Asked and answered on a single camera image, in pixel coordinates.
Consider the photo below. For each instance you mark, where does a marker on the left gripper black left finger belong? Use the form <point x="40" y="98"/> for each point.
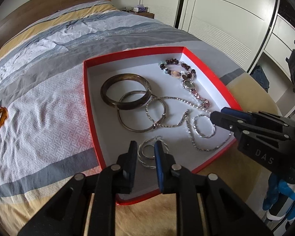
<point x="126" y="173"/>

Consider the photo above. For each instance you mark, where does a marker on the wooden nightstand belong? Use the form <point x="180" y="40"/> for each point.
<point x="143" y="14"/>

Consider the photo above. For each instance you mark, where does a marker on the blue gloved hand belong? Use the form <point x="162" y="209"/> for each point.
<point x="279" y="202"/>

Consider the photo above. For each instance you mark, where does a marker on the striped bed quilt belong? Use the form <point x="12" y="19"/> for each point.
<point x="46" y="138"/>

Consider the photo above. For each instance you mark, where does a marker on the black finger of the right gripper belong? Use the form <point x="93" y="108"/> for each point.
<point x="226" y="122"/>

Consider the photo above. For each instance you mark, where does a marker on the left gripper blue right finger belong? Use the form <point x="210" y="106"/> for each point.
<point x="167" y="177"/>

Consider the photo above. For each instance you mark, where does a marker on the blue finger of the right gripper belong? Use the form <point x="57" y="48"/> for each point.
<point x="237" y="113"/>

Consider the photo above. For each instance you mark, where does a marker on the thin silver bangle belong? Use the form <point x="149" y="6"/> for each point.
<point x="136" y="120"/>

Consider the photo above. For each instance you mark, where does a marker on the tissue box on nightstand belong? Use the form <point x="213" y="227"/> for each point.
<point x="140" y="8"/>

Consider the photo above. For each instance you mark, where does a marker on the red shallow box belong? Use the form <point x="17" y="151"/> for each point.
<point x="154" y="94"/>

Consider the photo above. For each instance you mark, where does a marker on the white sliding wardrobe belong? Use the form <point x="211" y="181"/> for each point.
<point x="250" y="32"/>

